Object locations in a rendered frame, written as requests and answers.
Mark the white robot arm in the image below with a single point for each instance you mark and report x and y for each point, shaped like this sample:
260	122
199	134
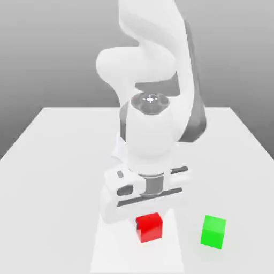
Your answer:
149	137

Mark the small green cube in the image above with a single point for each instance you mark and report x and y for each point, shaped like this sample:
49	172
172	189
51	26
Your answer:
213	233

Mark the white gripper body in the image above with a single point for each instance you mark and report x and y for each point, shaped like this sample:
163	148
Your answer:
119	210

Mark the small red cube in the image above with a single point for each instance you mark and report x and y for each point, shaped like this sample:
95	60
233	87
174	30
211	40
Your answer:
151	229

